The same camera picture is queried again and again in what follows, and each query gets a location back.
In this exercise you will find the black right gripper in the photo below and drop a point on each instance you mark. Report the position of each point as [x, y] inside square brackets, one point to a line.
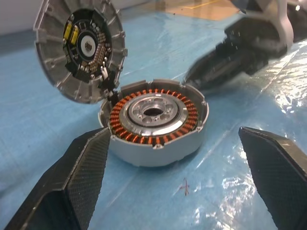
[254, 45]

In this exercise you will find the silver motor housing copper windings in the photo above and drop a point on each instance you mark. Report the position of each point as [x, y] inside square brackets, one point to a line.
[144, 154]

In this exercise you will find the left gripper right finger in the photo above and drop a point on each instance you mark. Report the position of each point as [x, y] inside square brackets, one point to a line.
[280, 182]

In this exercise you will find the blue plastic table cover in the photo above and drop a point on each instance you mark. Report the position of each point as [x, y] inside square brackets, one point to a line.
[36, 124]

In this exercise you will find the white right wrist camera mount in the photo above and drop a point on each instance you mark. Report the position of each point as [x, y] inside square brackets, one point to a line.
[283, 24]

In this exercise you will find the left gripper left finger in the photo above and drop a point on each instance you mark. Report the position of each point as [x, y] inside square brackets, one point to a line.
[72, 182]

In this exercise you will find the silver hinged motor lid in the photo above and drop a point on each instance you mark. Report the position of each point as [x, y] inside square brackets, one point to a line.
[49, 61]

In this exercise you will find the brown cardboard sheet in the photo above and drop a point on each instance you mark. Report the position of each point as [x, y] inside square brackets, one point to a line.
[211, 10]

